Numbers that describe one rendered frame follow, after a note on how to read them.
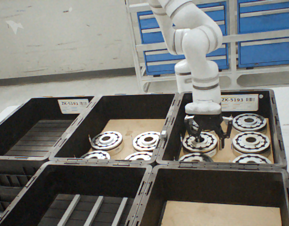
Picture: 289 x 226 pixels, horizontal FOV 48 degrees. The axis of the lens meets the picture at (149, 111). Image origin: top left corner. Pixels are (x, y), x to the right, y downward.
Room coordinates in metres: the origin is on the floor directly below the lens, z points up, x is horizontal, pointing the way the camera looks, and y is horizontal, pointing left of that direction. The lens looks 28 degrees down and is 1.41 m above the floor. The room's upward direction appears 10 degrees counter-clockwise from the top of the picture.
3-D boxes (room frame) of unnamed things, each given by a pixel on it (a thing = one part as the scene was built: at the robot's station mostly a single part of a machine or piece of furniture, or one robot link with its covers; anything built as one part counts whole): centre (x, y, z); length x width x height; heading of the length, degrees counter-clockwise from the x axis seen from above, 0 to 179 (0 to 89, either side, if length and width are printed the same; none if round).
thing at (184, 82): (1.17, -0.17, 0.85); 0.09 x 0.09 x 0.17; 69
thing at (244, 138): (0.76, -0.27, 0.86); 0.05 x 0.05 x 0.01
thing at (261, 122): (0.86, -0.30, 0.86); 0.10 x 0.10 x 0.01
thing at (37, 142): (0.97, 0.37, 0.87); 0.40 x 0.30 x 0.11; 161
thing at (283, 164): (0.78, -0.20, 0.92); 0.40 x 0.30 x 0.02; 161
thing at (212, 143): (0.80, -0.13, 0.86); 0.10 x 0.10 x 0.01
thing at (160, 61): (2.68, -0.38, 0.60); 0.72 x 0.03 x 0.56; 77
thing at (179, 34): (1.17, -0.17, 1.01); 0.09 x 0.09 x 0.17; 66
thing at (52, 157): (0.88, 0.09, 0.92); 0.40 x 0.30 x 0.02; 161
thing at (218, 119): (0.79, -0.16, 0.95); 0.08 x 0.08 x 0.09
